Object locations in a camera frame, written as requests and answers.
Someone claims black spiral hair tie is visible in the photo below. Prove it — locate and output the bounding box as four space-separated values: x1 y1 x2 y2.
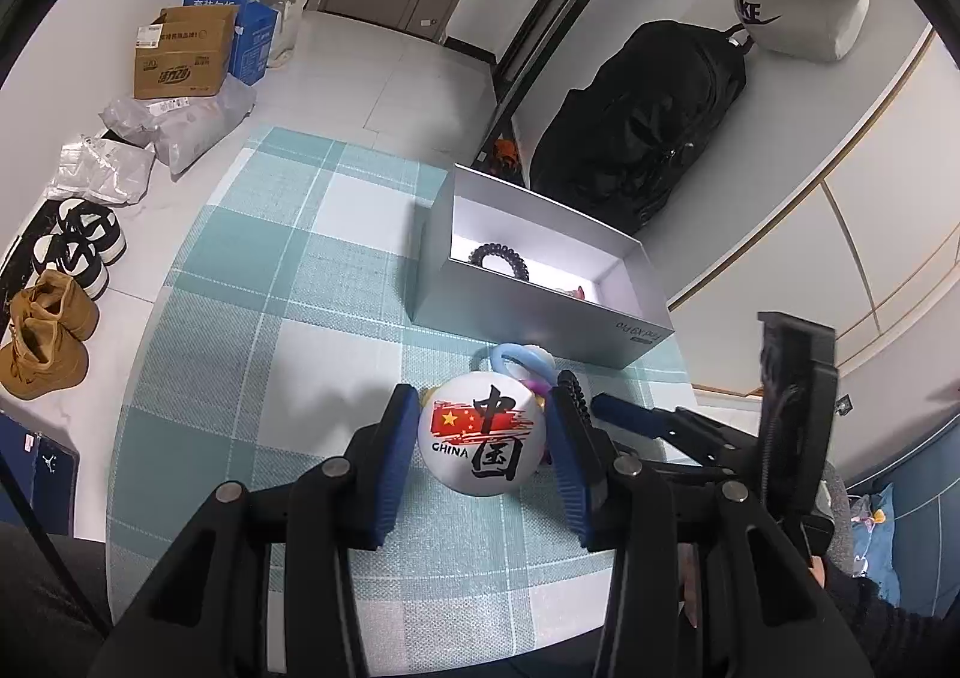
466 241 532 283

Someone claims teal checkered tablecloth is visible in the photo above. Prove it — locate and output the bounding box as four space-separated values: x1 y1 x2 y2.
105 127 695 678

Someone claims person's dark trouser leg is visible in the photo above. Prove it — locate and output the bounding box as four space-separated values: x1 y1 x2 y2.
0 520 113 678

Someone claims brown cardboard box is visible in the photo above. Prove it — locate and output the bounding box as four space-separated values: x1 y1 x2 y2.
133 5 239 101

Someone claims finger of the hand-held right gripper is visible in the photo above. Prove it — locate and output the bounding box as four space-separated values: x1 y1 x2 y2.
634 454 760 482
590 393 760 458

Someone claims white round flag-print badge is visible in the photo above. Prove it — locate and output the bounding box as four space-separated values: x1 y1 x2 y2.
418 369 545 497

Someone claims large grey plastic parcel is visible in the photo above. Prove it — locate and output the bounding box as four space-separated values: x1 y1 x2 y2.
100 76 257 180

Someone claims black backpack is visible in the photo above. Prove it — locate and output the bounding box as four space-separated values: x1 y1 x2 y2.
529 20 751 236

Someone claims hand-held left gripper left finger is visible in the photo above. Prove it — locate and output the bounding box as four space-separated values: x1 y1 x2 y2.
88 382 422 678

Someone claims tan boot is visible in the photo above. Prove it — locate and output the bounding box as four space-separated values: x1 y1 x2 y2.
26 269 100 341
0 318 89 400

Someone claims grey cardboard box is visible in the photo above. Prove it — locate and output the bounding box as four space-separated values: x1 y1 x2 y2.
411 164 670 370

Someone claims black and white sneaker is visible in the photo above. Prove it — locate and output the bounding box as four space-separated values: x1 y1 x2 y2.
52 198 127 266
30 233 111 300

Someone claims small colourful doll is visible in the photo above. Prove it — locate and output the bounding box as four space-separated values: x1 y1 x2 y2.
851 494 890 538

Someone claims light blue ring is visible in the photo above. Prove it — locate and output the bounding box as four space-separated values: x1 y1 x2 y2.
489 342 560 395

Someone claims blue sofa cushion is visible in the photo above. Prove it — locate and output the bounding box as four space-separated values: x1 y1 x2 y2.
847 415 960 619

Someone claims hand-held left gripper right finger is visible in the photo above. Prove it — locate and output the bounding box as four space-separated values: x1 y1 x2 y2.
547 370 875 678

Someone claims black cable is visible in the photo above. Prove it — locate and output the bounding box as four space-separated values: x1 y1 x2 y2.
0 457 113 638

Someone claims white wardrobe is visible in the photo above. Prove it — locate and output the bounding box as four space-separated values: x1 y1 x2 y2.
667 25 960 395

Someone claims small grey plastic parcel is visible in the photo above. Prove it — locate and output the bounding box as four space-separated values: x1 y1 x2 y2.
49 134 157 208

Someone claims blue cardboard box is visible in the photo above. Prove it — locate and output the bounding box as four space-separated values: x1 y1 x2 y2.
184 0 280 86

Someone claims dark blue shoe box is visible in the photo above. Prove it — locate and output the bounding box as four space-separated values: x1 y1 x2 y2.
0 412 80 540

